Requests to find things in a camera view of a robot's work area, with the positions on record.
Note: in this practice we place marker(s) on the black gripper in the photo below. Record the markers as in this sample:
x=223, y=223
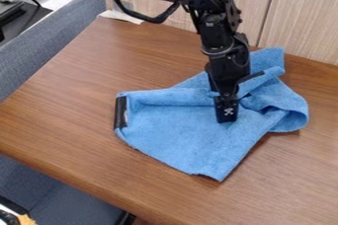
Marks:
x=228, y=69

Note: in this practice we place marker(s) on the blue cloth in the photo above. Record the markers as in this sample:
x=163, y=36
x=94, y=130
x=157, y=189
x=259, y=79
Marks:
x=185, y=130

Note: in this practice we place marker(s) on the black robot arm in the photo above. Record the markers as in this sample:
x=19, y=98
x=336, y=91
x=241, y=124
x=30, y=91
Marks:
x=216, y=28

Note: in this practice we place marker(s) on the white paper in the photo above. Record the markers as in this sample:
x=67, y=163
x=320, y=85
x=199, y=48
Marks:
x=119, y=16

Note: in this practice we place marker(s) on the toy stove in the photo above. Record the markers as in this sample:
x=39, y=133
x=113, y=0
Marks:
x=20, y=18

